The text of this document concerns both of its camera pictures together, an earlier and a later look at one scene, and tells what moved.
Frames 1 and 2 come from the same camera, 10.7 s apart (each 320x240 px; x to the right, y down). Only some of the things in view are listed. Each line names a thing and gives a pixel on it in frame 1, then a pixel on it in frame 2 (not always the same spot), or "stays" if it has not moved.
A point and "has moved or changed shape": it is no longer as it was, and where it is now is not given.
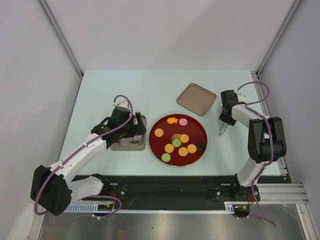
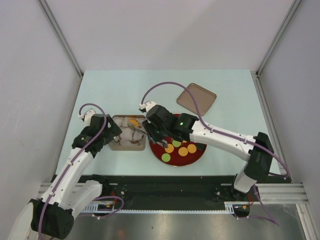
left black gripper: [136, 129] → [113, 131]
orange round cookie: [169, 148] stays
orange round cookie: [191, 148] stays
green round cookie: [166, 157] stays
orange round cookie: [183, 151] stays
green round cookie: [176, 143] stays
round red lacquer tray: [178, 140] stays
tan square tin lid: [196, 99] stays
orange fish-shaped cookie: [171, 120] has moved or changed shape
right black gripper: [230, 121] → [148, 126]
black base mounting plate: [175, 192] stays
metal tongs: [225, 124] has moved or changed shape
